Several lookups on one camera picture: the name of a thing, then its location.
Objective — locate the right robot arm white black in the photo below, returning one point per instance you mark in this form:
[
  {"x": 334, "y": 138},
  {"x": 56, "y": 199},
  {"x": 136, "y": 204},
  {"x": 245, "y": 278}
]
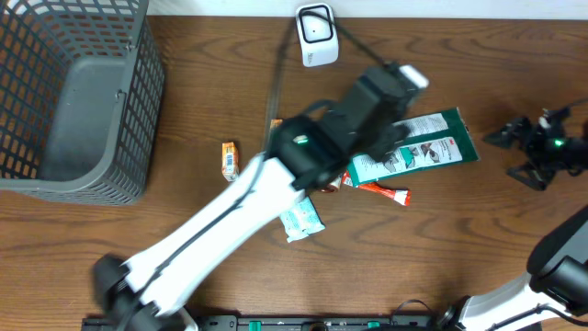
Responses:
[{"x": 554, "y": 284}]

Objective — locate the orange small carton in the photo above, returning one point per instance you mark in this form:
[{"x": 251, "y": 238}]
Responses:
[
  {"x": 275, "y": 123},
  {"x": 229, "y": 161}
]

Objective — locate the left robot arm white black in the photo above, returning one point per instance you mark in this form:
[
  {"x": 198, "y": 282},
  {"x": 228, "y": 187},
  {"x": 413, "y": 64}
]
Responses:
[{"x": 305, "y": 153}]

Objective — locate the green 3M glove package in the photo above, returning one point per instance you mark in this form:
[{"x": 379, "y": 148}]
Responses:
[{"x": 436, "y": 140}]

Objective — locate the grey plastic mesh basket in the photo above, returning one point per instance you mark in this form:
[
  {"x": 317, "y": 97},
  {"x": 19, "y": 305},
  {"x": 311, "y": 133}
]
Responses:
[{"x": 81, "y": 88}]

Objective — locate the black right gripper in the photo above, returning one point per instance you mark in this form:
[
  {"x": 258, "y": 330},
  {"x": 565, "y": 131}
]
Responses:
[{"x": 535, "y": 132}]

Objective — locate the mint green wipes pack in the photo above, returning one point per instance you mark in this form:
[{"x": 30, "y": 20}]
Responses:
[{"x": 301, "y": 221}]

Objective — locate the white barcode scanner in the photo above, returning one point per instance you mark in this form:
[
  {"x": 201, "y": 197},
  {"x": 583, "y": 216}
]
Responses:
[{"x": 318, "y": 37}]

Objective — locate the green lid spice jar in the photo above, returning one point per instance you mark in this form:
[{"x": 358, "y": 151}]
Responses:
[{"x": 333, "y": 186}]

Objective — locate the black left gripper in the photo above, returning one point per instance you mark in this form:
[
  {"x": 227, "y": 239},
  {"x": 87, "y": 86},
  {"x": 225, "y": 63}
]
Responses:
[{"x": 392, "y": 141}]

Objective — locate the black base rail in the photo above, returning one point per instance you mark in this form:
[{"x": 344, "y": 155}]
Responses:
[{"x": 257, "y": 323}]

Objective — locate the red snack stick packet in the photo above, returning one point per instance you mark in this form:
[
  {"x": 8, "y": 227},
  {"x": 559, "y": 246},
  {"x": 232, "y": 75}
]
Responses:
[{"x": 401, "y": 196}]

